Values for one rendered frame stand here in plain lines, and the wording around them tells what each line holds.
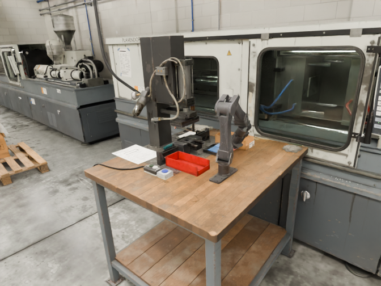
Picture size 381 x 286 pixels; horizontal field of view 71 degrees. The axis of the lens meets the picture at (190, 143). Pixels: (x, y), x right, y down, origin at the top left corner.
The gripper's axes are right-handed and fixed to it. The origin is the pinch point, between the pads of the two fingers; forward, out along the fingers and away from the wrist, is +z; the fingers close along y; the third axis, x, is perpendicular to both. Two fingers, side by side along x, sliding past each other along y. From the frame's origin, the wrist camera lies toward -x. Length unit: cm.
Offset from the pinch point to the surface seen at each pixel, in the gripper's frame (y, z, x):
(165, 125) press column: 48, 15, 9
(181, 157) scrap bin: 16.8, 11.8, 22.8
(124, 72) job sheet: 180, 61, -59
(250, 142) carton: -2.1, 0.3, -26.2
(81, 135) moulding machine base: 251, 226, -63
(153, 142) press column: 48, 29, 16
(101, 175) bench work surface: 37, 26, 66
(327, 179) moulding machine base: -56, -4, -46
